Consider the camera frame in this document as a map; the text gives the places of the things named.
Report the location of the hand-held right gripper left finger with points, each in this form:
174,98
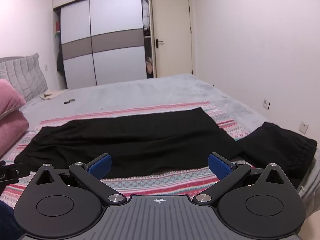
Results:
101,167

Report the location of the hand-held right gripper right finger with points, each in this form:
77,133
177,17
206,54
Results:
220,166

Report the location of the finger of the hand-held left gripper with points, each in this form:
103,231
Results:
15,173

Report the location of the black pants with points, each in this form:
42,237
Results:
130,142

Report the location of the pink pillow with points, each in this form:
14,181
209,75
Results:
10,98
11,127

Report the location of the person's dark blue clothing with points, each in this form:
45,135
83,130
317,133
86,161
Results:
8,220

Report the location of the striped patterned blanket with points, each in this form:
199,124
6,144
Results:
155,182

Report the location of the small black object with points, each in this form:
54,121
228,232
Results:
69,101

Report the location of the beige cloth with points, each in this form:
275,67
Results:
50,95

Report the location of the grey bed sheet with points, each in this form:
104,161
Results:
150,90

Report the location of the grey quilted blanket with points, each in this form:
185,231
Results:
22,76

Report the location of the dark hanging clothes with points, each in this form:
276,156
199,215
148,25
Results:
60,62

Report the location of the pink cloth bundle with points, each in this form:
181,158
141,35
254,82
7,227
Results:
149,65

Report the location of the white sliding door wardrobe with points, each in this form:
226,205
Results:
105,37

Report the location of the cream door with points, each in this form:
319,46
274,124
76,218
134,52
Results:
172,35

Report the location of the white folded clothes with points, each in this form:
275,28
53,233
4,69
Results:
145,12

